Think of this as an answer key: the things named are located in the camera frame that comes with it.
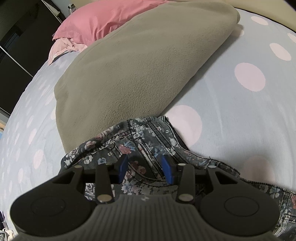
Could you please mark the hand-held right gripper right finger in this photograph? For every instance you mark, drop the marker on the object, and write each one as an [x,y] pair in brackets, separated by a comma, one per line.
[167,170]

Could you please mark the dark wardrobe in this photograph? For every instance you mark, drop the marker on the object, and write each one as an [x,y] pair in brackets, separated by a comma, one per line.
[18,58]

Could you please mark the pink pillow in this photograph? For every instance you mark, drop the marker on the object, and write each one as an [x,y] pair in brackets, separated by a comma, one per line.
[104,18]

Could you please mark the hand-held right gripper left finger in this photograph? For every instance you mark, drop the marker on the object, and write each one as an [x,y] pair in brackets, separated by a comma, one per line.
[122,169]

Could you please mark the olive fleece blanket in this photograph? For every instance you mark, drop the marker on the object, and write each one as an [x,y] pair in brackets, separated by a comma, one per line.
[138,69]

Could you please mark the light pink cloth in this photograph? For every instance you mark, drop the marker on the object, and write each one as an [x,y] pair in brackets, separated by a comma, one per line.
[62,47]

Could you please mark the polka dot bed sheet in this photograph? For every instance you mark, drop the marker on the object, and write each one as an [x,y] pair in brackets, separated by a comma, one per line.
[231,104]

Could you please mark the dark floral pants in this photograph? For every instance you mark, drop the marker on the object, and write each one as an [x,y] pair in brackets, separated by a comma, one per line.
[138,143]

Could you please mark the cream cloth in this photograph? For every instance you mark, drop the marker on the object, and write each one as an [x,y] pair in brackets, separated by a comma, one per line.
[7,233]

